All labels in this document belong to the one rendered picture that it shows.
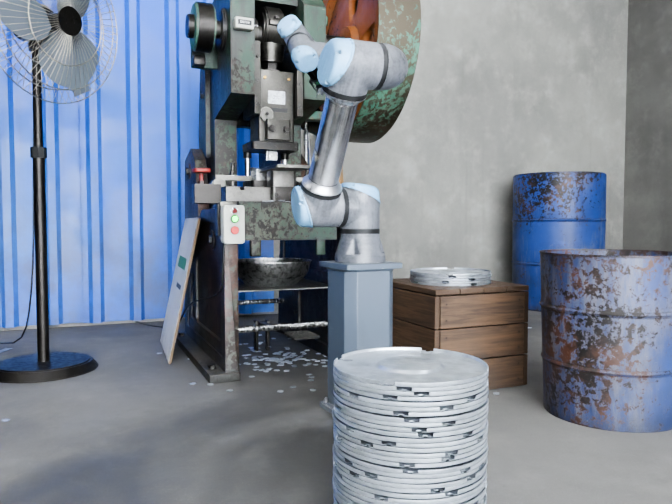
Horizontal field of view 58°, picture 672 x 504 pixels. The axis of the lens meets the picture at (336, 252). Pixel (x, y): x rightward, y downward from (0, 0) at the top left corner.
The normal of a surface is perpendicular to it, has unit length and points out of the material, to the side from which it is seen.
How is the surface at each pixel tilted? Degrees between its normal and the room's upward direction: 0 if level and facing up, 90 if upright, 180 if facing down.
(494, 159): 90
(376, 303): 90
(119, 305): 90
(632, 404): 92
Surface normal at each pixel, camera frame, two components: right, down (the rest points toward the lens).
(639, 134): -0.92, 0.02
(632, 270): -0.23, 0.08
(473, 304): 0.40, 0.04
